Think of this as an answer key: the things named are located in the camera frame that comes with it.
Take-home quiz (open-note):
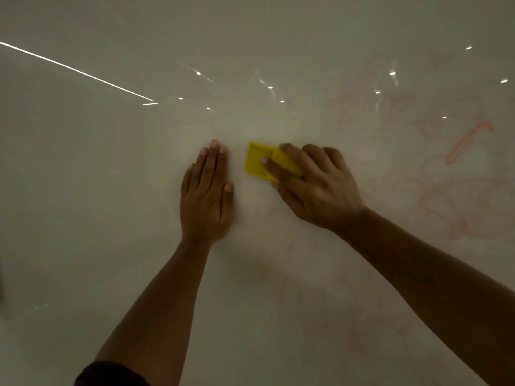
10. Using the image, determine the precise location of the person's right hand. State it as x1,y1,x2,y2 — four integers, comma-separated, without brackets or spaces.
260,143,367,234

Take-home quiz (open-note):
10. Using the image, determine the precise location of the person's left hand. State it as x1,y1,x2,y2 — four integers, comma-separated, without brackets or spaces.
180,139,234,248

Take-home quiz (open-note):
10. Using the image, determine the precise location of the yellow whiteboard eraser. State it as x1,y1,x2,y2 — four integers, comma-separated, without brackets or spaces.
244,142,303,184

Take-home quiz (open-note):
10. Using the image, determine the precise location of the white glossy whiteboard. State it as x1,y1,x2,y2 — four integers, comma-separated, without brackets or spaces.
0,0,515,386

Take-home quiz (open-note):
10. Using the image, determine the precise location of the person's right forearm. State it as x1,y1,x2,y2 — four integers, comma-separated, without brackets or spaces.
334,207,515,386

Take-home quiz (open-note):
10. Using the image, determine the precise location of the person's left forearm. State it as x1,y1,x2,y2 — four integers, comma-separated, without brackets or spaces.
94,241,214,386

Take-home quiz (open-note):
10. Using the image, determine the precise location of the black shirt sleeve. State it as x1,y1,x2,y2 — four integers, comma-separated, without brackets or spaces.
74,360,150,386

